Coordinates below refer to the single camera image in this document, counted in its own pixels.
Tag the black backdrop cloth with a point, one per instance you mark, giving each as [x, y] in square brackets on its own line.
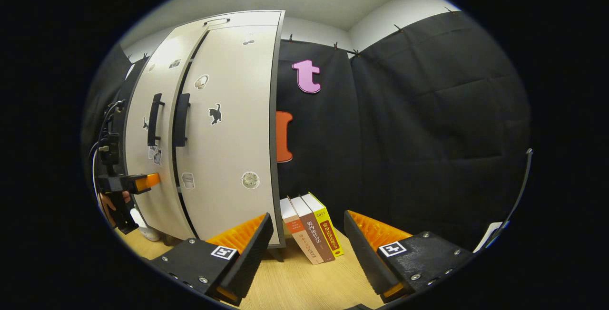
[428, 110]

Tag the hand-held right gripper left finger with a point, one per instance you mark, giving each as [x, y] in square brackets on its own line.
[252, 257]

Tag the white shoe cabinet door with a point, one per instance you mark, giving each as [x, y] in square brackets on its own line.
[164, 196]
[228, 158]

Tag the orange and white book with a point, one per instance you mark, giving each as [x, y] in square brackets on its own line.
[299, 234]

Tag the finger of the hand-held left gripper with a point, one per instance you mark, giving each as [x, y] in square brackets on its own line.
[147, 181]

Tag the brown book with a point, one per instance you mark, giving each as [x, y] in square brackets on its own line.
[316, 236]

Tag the yellow book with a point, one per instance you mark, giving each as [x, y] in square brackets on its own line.
[329, 229]

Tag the white shoe cabinet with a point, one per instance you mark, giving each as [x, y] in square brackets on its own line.
[257, 17]

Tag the white object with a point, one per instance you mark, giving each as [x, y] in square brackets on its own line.
[145, 227]

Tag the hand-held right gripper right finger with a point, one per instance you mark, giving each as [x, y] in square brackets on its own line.
[368, 262]

